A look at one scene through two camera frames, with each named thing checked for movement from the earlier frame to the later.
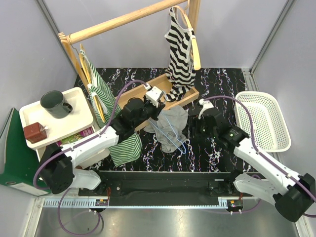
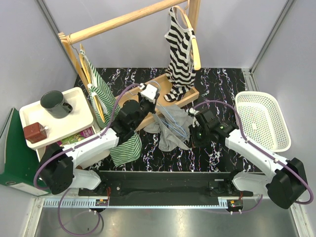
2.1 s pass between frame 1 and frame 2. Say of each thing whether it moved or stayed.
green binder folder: stayed
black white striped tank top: stayed
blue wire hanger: moved
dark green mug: stayed
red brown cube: stayed
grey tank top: moved
